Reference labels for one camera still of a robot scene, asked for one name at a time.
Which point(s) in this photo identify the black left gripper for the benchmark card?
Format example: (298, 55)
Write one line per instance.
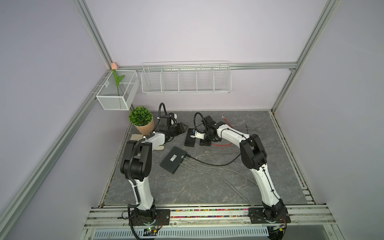
(181, 128)

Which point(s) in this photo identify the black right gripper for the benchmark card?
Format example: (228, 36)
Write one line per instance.
(203, 142)

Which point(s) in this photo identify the black ribbed network switch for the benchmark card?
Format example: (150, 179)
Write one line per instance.
(190, 138)

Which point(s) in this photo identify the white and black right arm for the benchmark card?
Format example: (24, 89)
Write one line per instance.
(253, 156)

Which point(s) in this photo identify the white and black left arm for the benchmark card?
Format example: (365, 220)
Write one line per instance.
(136, 164)

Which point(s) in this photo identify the green plant in beige pot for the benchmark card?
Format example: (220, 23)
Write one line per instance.
(143, 120)

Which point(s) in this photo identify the pink tulip artificial flower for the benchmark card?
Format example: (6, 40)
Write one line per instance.
(118, 78)

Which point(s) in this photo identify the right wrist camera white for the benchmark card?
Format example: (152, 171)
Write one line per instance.
(196, 135)

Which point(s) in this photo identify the white wire shelf wide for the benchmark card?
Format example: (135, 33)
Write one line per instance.
(193, 77)

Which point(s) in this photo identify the white wire basket small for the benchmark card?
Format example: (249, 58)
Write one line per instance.
(108, 95)

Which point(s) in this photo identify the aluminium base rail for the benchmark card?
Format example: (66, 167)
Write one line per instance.
(220, 222)

